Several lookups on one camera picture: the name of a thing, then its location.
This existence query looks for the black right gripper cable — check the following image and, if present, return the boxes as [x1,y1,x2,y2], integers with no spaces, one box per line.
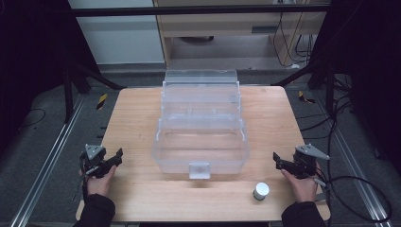
[313,166,393,223]

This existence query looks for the small silver round can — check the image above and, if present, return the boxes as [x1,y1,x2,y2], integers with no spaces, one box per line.
[252,182,270,201]

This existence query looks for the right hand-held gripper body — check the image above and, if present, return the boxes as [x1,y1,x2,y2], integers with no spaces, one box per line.
[290,143,331,180]

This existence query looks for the person's left hand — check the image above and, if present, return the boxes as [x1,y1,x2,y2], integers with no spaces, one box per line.
[78,164,118,199]

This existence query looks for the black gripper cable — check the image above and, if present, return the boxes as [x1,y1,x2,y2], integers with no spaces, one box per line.
[71,155,91,203]
[313,166,393,223]

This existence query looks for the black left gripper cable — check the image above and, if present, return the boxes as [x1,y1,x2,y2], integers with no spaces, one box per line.
[71,155,91,203]

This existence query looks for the black floor cable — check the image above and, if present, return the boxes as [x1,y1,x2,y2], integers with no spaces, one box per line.
[18,108,47,130]

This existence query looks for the black hanging cables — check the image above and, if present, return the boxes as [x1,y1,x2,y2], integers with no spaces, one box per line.
[272,12,318,69]

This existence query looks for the light wooden cabinet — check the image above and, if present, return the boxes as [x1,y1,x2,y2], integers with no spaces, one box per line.
[153,0,329,69]

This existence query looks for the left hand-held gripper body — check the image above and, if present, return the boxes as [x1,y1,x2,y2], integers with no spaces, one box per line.
[79,144,110,180]

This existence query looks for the person's right hand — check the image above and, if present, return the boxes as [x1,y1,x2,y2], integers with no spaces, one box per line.
[280,161,322,203]

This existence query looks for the clear plastic storage box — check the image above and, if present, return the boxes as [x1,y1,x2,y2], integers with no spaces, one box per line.
[151,68,251,181]

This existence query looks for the black horizontal bar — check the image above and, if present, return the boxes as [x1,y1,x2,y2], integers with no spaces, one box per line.
[67,3,332,18]

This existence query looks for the black metal stand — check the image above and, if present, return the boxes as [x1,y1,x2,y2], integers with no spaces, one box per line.
[61,61,127,125]
[270,58,354,119]

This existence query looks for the yellow black striped tape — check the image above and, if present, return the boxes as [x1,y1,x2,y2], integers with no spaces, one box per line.
[96,93,109,111]
[298,90,316,105]

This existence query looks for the aluminium floor rail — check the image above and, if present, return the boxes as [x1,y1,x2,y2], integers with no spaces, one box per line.
[9,94,87,227]
[310,91,395,227]

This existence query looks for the white cabinet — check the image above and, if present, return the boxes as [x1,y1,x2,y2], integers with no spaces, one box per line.
[67,0,166,66]

